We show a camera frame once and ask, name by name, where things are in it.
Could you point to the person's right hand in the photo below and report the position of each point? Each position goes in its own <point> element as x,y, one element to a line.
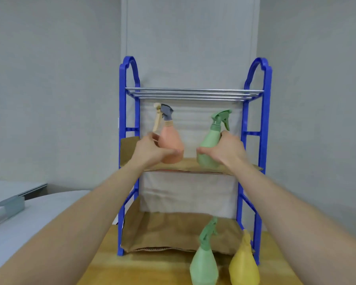
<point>230,151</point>

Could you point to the person's left hand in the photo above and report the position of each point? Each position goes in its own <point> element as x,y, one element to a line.
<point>145,152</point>

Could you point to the person's right thumb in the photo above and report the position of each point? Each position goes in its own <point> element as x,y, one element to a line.
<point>204,150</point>

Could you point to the person's left thumb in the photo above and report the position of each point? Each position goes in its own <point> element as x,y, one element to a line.
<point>170,153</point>

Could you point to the green spray bottle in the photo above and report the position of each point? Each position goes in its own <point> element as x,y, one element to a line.
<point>210,139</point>
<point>203,267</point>

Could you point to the orange spray bottle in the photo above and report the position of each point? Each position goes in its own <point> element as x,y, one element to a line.
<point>171,138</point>

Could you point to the person's right forearm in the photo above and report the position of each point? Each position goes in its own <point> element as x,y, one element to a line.
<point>290,222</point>

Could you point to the person's left forearm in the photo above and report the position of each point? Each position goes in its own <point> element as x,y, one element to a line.
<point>77,222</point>

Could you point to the brown cardboard sheet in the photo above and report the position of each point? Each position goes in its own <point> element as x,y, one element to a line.
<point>166,231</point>
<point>187,166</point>

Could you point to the blue rack with metal rods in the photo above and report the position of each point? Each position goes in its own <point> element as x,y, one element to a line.
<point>121,115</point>

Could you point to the yellow spray bottle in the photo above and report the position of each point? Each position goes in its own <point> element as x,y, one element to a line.
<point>243,267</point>

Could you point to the silver flat device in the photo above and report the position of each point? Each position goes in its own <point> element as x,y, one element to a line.
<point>32,189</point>

